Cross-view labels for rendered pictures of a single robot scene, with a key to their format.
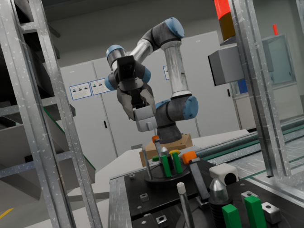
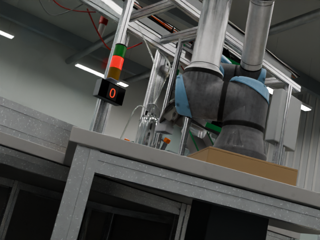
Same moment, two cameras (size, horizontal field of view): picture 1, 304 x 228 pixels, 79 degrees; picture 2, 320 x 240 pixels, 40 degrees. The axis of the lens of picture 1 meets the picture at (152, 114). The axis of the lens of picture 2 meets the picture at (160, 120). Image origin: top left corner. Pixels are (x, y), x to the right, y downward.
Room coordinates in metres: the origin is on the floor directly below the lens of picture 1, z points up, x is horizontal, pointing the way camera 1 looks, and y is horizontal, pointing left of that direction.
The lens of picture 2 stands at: (2.01, -0.83, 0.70)
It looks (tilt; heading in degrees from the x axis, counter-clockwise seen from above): 15 degrees up; 152
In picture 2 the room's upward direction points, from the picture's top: 13 degrees clockwise
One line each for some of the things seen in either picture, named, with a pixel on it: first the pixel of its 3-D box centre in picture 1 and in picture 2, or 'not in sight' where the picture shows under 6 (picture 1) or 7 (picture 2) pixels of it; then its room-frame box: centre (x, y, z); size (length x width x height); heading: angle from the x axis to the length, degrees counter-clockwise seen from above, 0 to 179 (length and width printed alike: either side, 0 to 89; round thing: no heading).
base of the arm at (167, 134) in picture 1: (167, 131); (240, 143); (1.08, -0.06, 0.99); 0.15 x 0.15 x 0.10
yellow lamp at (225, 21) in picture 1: (233, 26); (113, 74); (0.41, -0.22, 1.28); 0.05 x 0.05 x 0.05
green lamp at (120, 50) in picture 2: not in sight; (119, 52); (0.41, -0.22, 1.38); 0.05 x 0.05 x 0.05
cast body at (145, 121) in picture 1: (144, 116); (164, 124); (0.48, 0.02, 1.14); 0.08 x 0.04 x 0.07; 12
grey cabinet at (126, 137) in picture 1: (125, 114); not in sight; (3.69, 0.50, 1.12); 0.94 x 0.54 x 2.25; 92
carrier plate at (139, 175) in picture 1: (171, 179); not in sight; (0.48, -0.01, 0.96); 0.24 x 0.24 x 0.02; 12
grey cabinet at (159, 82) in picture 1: (168, 104); not in sight; (3.73, -0.37, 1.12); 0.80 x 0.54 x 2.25; 92
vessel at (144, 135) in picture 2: not in sight; (147, 131); (-0.42, 0.42, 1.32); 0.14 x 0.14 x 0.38
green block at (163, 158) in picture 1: (166, 165); not in sight; (0.44, 0.00, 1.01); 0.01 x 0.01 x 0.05; 12
